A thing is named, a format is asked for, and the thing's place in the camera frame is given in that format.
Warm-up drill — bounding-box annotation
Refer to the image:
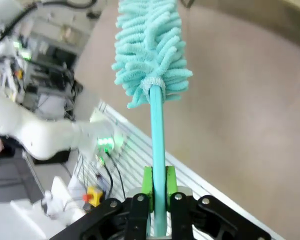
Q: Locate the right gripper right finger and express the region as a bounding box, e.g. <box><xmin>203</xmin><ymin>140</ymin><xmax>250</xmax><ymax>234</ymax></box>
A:
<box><xmin>165</xmin><ymin>165</ymin><xmax>273</xmax><ymax>240</ymax></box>

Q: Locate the teal microfiber duster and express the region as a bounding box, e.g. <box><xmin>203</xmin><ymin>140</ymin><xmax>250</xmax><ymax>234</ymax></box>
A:
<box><xmin>111</xmin><ymin>0</ymin><xmax>194</xmax><ymax>237</ymax></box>

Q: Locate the electronics equipment rack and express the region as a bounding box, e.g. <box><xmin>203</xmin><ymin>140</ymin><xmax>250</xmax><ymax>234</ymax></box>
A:
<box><xmin>4</xmin><ymin>0</ymin><xmax>96</xmax><ymax>118</ymax></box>

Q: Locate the yellow red emergency stop button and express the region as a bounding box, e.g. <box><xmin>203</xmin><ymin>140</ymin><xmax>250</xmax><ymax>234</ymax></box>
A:
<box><xmin>82</xmin><ymin>186</ymin><xmax>104</xmax><ymax>207</ymax></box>

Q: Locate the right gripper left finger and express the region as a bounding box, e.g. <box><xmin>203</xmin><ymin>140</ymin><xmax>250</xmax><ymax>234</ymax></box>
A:
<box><xmin>49</xmin><ymin>165</ymin><xmax>155</xmax><ymax>240</ymax></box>

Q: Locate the white crumpled wrapping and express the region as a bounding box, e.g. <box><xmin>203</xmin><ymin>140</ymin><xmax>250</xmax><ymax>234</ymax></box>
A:
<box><xmin>9</xmin><ymin>174</ymin><xmax>89</xmax><ymax>240</ymax></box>

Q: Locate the thin black cable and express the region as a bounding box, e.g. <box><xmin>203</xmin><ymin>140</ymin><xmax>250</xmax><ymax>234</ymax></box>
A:
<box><xmin>103</xmin><ymin>148</ymin><xmax>115</xmax><ymax>200</ymax></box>
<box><xmin>107</xmin><ymin>151</ymin><xmax>128</xmax><ymax>200</ymax></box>

